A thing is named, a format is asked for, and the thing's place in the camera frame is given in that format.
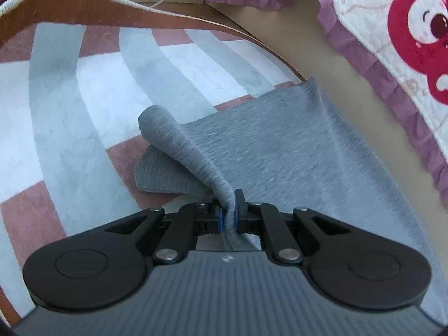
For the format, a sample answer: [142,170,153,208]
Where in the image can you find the grey sweatpants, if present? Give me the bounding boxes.
[134,79,447,323]

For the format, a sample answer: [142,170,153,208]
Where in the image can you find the checkered bed sheet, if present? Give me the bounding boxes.
[1,0,302,327]

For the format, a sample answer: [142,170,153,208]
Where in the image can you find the bear print headboard cover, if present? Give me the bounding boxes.
[206,0,447,193]

